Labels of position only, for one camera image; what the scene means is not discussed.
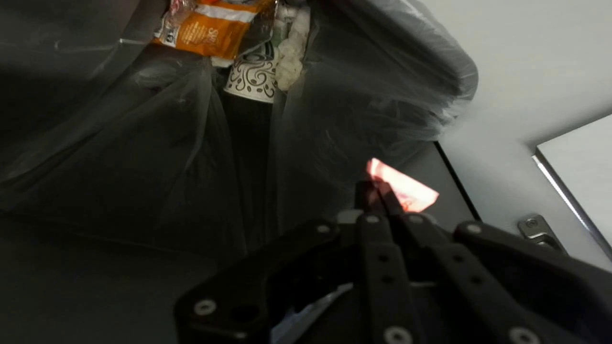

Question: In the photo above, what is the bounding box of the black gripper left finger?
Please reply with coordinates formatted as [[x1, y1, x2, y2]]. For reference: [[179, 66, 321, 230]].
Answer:
[[173, 178, 426, 344]]

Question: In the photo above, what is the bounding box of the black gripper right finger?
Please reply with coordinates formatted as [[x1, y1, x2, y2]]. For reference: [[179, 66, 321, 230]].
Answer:
[[372, 182, 612, 344]]

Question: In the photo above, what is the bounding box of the small pink paper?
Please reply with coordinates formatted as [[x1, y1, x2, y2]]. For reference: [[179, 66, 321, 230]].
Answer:
[[365, 157, 441, 217]]

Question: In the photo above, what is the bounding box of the grey trash bin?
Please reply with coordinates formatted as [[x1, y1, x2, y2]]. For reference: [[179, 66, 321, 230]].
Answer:
[[0, 0, 481, 270]]

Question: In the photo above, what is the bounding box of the crumpled tissue in bin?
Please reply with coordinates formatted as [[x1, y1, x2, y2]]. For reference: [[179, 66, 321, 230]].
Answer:
[[271, 6, 315, 92]]

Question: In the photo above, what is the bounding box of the clear plastic bin liner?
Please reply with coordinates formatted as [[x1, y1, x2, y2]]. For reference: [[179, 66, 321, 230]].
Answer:
[[0, 0, 481, 257]]

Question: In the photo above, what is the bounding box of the open cabinet door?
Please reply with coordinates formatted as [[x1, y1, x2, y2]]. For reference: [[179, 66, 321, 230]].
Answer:
[[529, 113, 612, 261]]

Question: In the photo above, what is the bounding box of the orange snack wrapper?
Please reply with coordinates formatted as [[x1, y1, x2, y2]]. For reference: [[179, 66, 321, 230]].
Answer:
[[152, 0, 277, 70]]

